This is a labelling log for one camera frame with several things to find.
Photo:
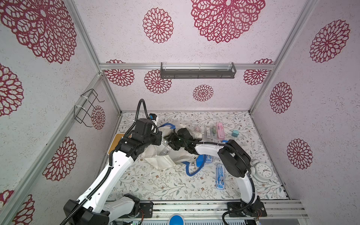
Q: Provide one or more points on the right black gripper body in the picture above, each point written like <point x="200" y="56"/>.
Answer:
<point x="173" y="140"/>

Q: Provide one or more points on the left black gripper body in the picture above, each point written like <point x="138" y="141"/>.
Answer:
<point x="154" y="139"/>

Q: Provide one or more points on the pink compass clear case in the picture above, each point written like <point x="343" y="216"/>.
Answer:
<point x="198" y="129"/>

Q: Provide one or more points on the white canvas bag blue handles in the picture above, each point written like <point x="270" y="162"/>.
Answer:
<point x="163" y="156"/>

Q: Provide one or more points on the clear pen case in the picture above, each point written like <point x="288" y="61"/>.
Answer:
<point x="208" y="132"/>

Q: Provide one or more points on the blue-rimmed clear case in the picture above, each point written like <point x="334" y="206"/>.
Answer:
<point x="200" y="161"/>

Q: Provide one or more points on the clear green compass set case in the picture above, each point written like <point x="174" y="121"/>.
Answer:
<point x="214" y="131"/>

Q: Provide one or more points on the clear blue-trim compass case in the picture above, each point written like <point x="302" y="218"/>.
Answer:
<point x="209" y="159"/>

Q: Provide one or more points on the pink clear stationery case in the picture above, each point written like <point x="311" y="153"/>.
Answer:
<point x="220" y="131"/>

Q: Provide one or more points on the long blue-trim compass case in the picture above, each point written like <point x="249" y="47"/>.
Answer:
<point x="220" y="177"/>

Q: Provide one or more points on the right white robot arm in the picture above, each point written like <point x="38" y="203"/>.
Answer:
<point x="235" y="160"/>

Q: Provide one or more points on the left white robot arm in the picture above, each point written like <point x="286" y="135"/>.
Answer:
<point x="91" y="208"/>

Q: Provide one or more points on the white box wooden lid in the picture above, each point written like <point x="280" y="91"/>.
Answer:
<point x="115" y="141"/>

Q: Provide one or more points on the small teal cube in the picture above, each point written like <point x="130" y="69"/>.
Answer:
<point x="235" y="133"/>

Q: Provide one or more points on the blue round button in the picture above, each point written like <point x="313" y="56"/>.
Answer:
<point x="176" y="219"/>

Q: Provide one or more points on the white alarm clock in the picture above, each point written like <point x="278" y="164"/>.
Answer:
<point x="261" y="171"/>

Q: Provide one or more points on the black wire wall rack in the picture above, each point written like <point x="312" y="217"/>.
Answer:
<point x="90" y="113"/>

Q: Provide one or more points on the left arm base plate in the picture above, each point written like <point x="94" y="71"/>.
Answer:
<point x="144" y="210"/>

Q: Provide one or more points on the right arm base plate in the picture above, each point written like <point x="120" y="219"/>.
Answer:
<point x="257" y="209"/>

